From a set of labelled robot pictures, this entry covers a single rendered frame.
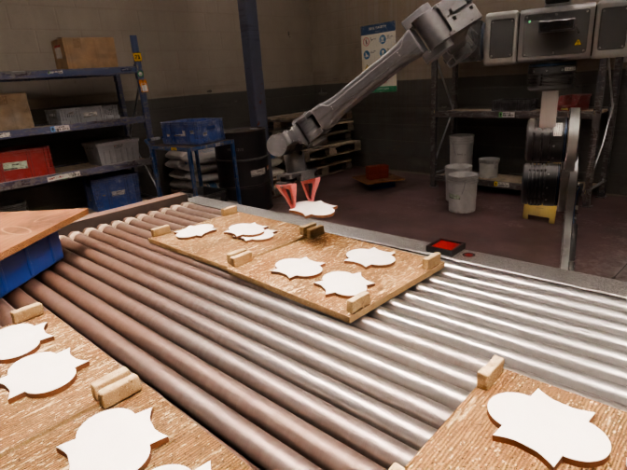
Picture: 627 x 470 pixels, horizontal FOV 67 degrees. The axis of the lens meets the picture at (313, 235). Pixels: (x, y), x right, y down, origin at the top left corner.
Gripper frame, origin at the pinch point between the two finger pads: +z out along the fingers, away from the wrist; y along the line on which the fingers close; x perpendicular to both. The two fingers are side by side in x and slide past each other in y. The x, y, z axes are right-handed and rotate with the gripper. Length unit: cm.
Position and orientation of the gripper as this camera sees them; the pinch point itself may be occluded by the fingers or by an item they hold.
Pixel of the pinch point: (301, 203)
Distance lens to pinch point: 133.5
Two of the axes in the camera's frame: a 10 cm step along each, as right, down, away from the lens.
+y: 7.3, -2.6, 6.3
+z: 1.6, 9.6, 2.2
